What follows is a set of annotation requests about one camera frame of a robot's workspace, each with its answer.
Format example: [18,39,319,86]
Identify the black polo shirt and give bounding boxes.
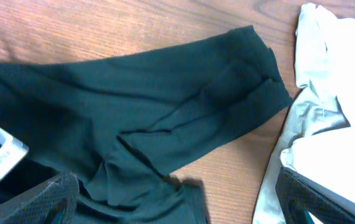
[0,26,292,224]

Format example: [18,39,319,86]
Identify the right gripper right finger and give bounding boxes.
[275,167,355,224]

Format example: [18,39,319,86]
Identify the white shirt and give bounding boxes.
[279,3,355,203]

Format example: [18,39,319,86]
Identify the khaki shorts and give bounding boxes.
[252,85,348,224]

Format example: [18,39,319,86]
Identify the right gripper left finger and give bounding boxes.
[0,172,79,224]

